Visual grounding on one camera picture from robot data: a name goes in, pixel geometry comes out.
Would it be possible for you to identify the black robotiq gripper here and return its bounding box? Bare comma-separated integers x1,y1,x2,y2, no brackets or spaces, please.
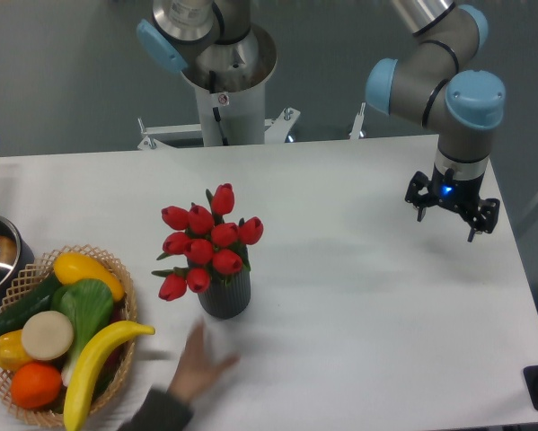
405,167,500,242

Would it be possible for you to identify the red tulip bouquet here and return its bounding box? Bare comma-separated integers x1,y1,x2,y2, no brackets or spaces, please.
152,183,264,302

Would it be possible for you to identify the grey sleeved forearm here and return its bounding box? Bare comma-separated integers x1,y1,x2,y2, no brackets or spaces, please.
117,388,193,431

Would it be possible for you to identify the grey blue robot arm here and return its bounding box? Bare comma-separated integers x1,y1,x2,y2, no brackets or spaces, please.
137,1,506,234

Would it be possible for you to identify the dark grey ribbed vase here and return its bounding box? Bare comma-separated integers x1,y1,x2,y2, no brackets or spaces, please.
198,264,251,320

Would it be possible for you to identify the person's hand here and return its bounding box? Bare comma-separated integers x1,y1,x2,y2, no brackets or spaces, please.
167,320,240,405

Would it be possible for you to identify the green leafy vegetable toy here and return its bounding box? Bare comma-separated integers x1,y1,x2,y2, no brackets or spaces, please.
51,278,113,387

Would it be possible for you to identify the yellow squash toy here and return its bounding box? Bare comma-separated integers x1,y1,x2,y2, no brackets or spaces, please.
53,252,125,303

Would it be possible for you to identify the yellow plastic banana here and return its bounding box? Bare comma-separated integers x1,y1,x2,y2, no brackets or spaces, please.
63,321,155,431

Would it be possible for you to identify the beige round disc toy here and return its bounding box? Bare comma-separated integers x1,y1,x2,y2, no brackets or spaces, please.
21,311,74,361

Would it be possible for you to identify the woven wicker basket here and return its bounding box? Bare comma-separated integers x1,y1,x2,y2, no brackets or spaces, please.
0,245,137,427

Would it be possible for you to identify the dark green cucumber toy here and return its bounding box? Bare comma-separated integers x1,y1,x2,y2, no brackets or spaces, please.
0,273,62,337

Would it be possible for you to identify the orange plastic orange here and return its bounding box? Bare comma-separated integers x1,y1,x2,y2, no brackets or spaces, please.
10,362,62,409

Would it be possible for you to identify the yellow bell pepper toy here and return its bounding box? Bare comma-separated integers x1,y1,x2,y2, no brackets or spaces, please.
0,330,34,372

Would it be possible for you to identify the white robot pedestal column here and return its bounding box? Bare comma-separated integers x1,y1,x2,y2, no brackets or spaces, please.
182,24,277,147

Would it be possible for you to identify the black pedestal cable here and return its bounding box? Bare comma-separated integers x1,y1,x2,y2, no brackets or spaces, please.
207,70,230,146

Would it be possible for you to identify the white metal base frame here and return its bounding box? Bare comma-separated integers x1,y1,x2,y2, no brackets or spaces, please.
137,101,366,150

